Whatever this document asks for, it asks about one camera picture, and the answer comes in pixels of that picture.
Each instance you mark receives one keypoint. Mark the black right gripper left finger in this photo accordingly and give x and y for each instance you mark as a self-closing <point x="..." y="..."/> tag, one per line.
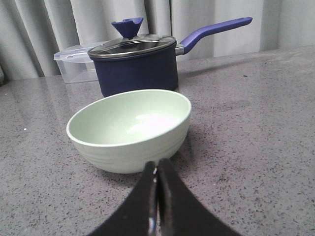
<point x="137" y="215"/>

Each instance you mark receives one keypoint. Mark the light green bowl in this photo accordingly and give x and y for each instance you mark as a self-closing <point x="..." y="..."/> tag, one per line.
<point x="122" y="132"/>

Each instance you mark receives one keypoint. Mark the clear plastic food container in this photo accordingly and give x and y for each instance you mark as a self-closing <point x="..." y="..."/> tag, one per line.
<point x="75" y="64"/>

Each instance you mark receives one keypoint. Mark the glass lid with blue knob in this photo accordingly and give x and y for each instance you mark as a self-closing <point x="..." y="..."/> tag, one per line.
<point x="131" y="43"/>

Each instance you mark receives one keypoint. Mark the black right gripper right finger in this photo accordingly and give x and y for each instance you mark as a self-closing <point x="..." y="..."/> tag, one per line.
<point x="181" y="214"/>

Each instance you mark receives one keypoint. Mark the dark blue saucepan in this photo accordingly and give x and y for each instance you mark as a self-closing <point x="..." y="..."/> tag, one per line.
<point x="154" y="70"/>

